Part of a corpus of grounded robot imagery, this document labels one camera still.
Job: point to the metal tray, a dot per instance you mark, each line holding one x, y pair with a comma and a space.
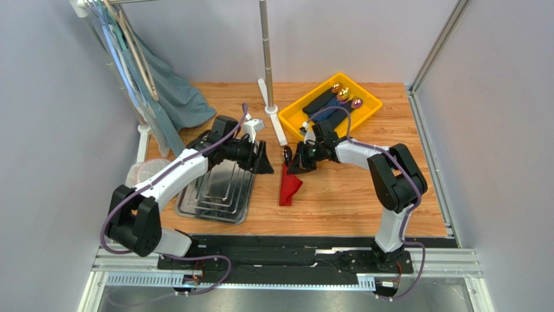
221, 195

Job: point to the white pink mesh cover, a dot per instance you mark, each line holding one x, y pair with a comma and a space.
142, 171

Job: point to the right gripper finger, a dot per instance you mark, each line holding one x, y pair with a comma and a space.
294, 166
309, 167

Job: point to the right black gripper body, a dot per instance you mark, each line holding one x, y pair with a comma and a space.
306, 156

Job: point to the yellow plastic bin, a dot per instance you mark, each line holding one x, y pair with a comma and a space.
292, 117

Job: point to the wooden clothes hanger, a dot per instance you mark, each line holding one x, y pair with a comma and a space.
136, 51

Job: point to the metal pole white base stand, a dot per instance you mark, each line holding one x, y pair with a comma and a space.
266, 84

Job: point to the grey-blue hanging cloth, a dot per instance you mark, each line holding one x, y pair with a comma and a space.
180, 105

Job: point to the aluminium frame post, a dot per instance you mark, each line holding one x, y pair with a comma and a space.
447, 30

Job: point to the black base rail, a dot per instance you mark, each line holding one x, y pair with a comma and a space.
288, 260

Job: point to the blue napkin roll gold spoon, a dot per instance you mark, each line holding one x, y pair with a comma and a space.
342, 97

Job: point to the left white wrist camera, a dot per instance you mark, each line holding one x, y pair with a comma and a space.
251, 127

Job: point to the red paper napkin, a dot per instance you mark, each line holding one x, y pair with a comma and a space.
290, 184

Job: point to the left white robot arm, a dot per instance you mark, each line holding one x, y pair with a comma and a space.
134, 219

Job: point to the black napkin roll purple spoon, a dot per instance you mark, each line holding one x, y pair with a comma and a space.
339, 115

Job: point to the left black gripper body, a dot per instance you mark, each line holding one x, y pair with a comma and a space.
244, 154

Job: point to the black napkin roll gold spoon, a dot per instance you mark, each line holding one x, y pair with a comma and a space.
320, 101

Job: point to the white clothes rack post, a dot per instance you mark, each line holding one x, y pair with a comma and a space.
82, 12

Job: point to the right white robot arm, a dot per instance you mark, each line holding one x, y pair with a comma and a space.
398, 182

